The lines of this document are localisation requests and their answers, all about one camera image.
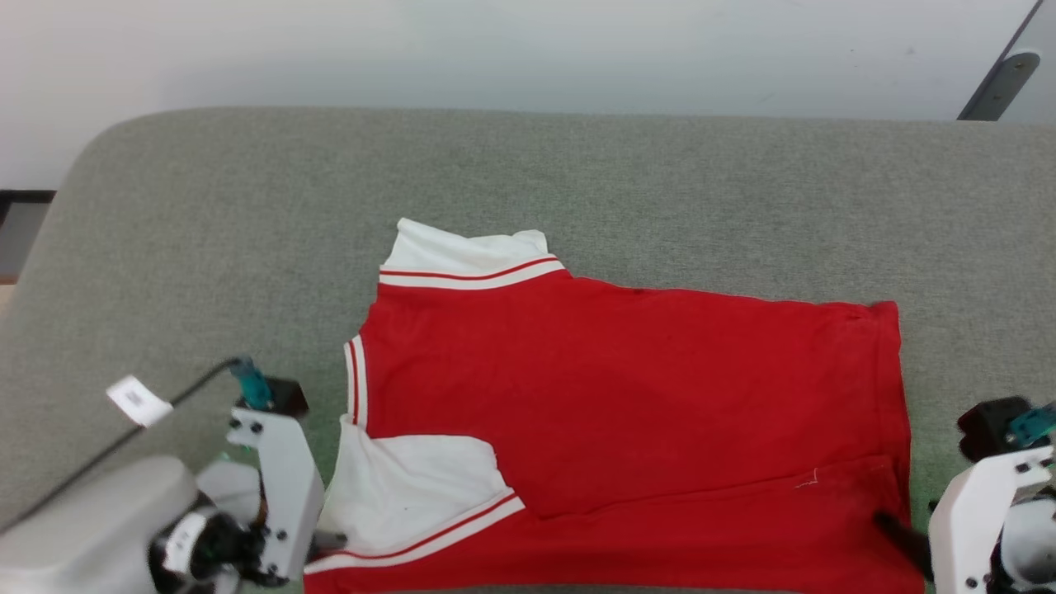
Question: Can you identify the grey metal frame post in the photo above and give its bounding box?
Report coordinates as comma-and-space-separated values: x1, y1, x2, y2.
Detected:
957, 0, 1047, 122

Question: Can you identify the white cable tag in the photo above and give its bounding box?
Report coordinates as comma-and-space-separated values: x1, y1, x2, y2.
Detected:
105, 375, 175, 429

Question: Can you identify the teal right camera connector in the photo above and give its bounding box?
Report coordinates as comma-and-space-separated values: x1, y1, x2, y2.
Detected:
1006, 402, 1056, 449

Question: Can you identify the dark framed panel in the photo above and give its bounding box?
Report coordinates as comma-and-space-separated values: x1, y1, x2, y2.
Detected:
0, 189, 58, 286

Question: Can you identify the teal camera connector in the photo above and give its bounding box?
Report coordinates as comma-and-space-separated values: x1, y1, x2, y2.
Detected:
1006, 402, 1056, 449
229, 356, 274, 412

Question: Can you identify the grey metal hinge bracket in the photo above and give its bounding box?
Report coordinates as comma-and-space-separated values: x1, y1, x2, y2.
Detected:
960, 50, 1041, 122

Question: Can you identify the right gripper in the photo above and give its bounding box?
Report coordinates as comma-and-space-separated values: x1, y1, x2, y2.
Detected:
873, 487, 1056, 594

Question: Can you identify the teal left camera connector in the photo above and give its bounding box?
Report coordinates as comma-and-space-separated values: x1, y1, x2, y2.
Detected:
229, 356, 274, 412

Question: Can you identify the thin black cable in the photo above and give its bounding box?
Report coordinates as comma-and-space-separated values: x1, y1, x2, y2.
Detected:
0, 358, 248, 530

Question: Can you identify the red and white shirt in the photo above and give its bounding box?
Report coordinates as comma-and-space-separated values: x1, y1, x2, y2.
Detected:
303, 217, 926, 594

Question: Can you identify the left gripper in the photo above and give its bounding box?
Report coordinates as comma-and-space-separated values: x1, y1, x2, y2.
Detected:
148, 493, 348, 594

